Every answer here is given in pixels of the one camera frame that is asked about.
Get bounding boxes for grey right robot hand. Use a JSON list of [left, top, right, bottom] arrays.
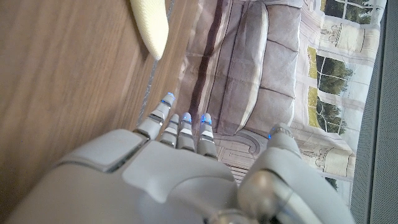
[[4, 92, 357, 224]]

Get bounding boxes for yellow sticky note pad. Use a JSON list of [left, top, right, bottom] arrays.
[[129, 0, 170, 61]]

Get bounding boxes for printed sofa room backdrop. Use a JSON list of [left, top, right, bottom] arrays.
[[174, 0, 388, 208]]

